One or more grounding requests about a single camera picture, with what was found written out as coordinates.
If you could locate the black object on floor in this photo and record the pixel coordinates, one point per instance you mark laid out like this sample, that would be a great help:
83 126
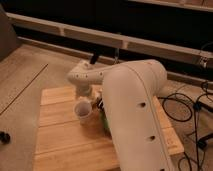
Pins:
4 137

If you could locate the green ceramic bowl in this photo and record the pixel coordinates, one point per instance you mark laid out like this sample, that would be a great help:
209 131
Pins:
104 121

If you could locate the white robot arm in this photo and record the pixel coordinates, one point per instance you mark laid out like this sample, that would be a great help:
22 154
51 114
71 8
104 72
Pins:
128 89

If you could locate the white paper cup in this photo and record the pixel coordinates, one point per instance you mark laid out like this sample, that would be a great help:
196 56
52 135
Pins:
83 111

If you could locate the black table leg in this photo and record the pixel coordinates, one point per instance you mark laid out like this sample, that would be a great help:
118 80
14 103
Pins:
94 57

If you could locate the wooden board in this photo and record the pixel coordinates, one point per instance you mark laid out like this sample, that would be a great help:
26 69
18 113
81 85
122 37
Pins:
63 144

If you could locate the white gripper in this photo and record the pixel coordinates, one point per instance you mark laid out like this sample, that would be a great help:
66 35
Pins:
83 90

